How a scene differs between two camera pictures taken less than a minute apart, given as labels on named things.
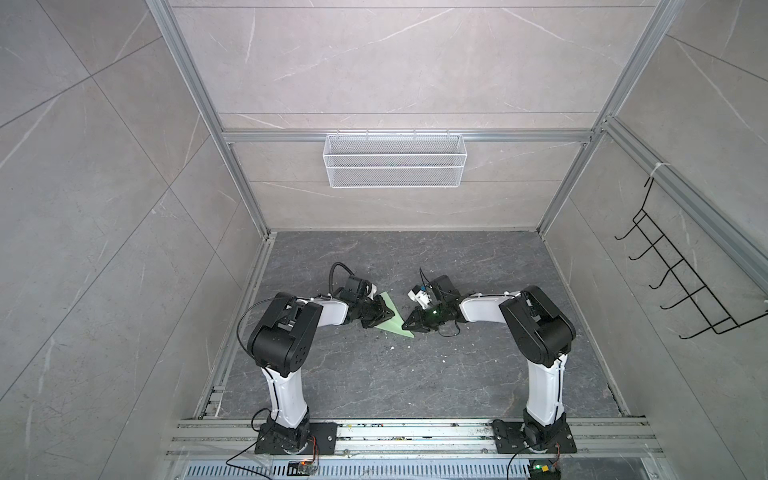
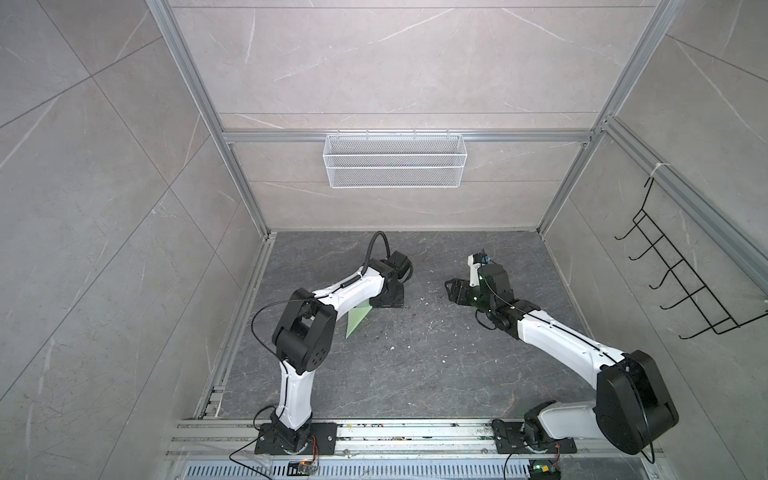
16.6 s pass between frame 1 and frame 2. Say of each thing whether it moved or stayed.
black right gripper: moved
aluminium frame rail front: stayed
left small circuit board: stayed
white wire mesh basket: stayed
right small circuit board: stayed
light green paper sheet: moved
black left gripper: moved
